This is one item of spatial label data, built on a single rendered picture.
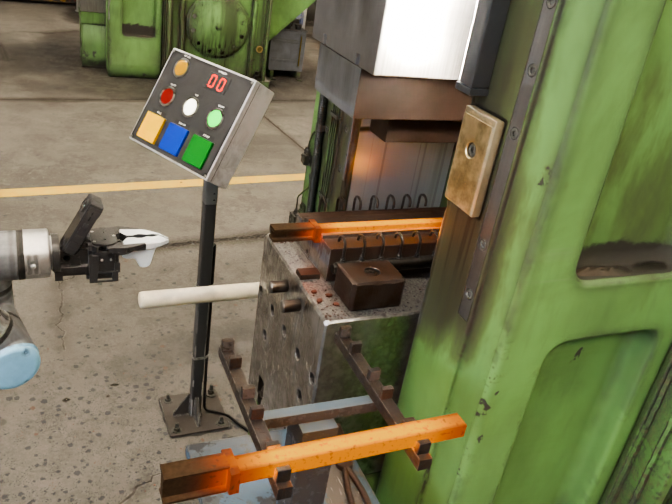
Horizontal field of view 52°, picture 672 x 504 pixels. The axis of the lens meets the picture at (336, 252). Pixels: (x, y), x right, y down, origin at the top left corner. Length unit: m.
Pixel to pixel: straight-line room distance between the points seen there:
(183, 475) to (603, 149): 0.74
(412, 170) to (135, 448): 1.25
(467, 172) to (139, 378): 1.71
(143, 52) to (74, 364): 3.98
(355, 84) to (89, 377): 1.66
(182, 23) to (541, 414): 5.16
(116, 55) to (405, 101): 5.03
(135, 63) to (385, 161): 4.73
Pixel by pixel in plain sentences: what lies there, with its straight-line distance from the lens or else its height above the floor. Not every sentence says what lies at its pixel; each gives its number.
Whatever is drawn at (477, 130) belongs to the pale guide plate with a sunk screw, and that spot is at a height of 1.33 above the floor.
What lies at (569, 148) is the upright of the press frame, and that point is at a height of 1.36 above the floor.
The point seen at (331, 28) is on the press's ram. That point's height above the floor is 1.40.
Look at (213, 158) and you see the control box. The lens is 1.76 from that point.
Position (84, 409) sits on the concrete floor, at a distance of 2.50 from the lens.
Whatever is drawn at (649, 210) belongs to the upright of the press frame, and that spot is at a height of 1.23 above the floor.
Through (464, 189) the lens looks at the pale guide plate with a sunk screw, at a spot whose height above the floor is 1.22.
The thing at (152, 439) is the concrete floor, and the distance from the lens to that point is 2.37.
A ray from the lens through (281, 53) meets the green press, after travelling 6.82.
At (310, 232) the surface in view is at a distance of 1.46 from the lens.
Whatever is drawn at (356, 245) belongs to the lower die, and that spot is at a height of 0.99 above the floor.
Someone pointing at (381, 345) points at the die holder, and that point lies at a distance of 1.41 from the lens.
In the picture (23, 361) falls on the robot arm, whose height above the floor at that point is 0.88.
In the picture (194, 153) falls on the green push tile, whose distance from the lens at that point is 1.80.
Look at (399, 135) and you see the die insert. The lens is 1.42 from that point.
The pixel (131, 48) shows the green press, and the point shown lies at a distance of 6.24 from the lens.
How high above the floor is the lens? 1.63
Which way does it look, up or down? 27 degrees down
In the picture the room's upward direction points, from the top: 10 degrees clockwise
